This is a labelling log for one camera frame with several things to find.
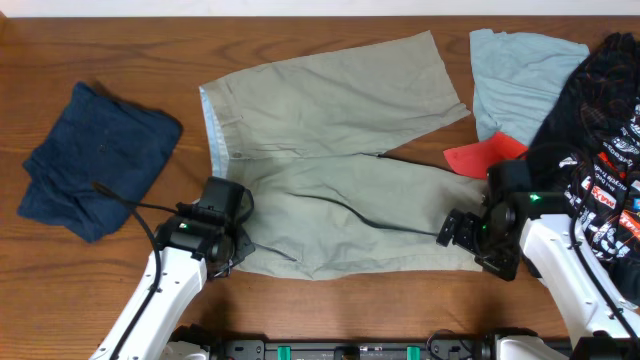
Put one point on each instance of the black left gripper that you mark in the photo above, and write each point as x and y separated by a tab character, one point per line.
246	246

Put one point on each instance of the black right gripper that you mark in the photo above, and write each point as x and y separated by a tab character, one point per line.
468	221

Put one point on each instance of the khaki grey shorts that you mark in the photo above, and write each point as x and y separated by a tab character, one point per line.
310	136

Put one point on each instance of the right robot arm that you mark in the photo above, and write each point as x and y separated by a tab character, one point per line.
536	227

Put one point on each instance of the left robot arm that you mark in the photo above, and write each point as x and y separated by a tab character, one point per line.
187	253

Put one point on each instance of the red orange cloth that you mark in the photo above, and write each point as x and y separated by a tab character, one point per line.
475	159

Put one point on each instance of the light blue shirt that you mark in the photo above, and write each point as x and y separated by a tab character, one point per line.
517	80

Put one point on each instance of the black printed garment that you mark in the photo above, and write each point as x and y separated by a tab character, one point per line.
588	148

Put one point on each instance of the folded navy blue garment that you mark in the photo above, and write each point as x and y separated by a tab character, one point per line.
96	139

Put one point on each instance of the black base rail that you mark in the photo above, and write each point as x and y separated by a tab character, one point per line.
194	342

